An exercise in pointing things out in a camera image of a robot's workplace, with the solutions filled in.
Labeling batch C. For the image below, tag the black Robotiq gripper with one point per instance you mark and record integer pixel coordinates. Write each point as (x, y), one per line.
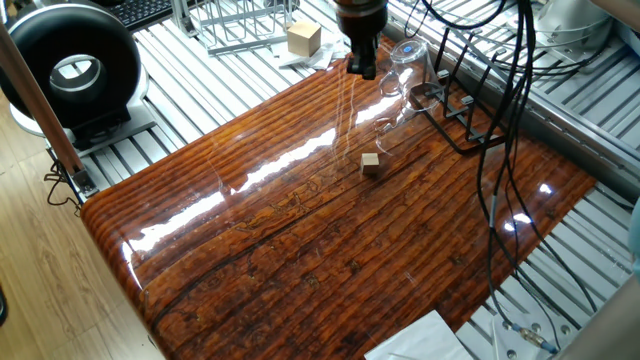
(361, 20)

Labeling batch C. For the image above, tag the large wooden block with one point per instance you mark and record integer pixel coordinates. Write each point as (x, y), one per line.
(303, 37)

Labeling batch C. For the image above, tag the small wooden cube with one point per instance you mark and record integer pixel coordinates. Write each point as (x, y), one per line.
(370, 164)

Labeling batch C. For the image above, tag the glossy wood-pattern table mat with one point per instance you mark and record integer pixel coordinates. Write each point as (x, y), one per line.
(300, 250)

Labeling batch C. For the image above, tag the black keyboard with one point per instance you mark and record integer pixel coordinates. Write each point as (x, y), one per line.
(142, 12)

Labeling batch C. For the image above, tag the white paper sheet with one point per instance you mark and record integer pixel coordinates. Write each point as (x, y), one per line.
(420, 340)

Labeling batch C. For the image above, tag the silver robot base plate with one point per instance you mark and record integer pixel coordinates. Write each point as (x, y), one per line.
(515, 345)

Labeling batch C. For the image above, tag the metal frame post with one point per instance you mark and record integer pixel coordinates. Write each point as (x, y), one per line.
(35, 100)

